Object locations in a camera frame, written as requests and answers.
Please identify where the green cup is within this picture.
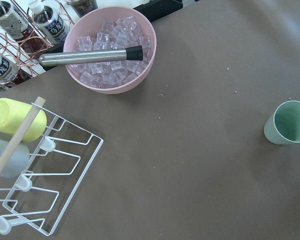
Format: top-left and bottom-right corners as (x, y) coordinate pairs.
(263, 100), (300, 145)

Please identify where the pink bowl of ice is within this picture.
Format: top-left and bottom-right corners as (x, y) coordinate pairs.
(63, 6), (157, 94)

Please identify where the iced coffee cup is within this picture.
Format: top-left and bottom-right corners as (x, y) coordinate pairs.
(66, 0), (99, 18)

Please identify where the tea bottle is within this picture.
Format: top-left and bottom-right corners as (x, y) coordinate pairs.
(28, 0), (69, 45)
(0, 0), (29, 41)
(0, 53), (19, 83)

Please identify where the grey cup on rack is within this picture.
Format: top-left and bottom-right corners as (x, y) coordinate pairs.
(0, 139), (30, 178)

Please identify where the yellow cup on rack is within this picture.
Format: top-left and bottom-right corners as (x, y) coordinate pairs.
(0, 98), (47, 142)

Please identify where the white wire cup rack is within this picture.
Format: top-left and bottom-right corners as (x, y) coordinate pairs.
(0, 102), (104, 236)

